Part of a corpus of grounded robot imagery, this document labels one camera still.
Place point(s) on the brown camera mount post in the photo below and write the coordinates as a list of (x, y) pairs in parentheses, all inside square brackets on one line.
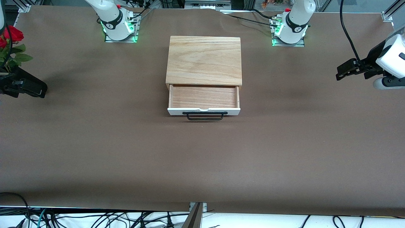
[(194, 218)]

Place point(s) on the grey network switch box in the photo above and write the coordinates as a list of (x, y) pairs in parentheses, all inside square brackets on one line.
[(207, 4)]

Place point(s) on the white-fronted wooden drawer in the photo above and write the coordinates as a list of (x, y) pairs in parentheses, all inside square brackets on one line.
[(204, 96)]

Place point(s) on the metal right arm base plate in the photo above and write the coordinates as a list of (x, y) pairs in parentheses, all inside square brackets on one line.
[(136, 28)]

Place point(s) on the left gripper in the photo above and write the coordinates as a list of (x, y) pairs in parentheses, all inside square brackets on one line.
[(374, 57)]

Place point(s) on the silver metal bracket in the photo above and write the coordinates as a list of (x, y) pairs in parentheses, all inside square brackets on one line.
[(204, 205)]

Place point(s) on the black cylindrical vase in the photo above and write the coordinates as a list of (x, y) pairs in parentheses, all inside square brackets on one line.
[(33, 79)]

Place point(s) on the red rose with leaves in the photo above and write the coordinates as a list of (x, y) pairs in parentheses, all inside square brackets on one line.
[(14, 34)]

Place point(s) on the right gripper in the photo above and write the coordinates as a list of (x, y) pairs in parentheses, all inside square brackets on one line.
[(19, 83)]

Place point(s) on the light wooden cabinet box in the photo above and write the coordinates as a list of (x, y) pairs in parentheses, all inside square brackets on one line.
[(204, 60)]

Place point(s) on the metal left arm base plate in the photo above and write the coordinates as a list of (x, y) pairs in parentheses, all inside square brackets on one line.
[(302, 43)]

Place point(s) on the small red rose bloom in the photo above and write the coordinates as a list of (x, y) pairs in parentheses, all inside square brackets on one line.
[(2, 42)]

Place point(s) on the brown table cover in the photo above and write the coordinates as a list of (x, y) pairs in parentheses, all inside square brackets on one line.
[(95, 158)]

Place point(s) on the aluminium frame corner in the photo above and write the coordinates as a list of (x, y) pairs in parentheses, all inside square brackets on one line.
[(24, 8), (389, 14)]

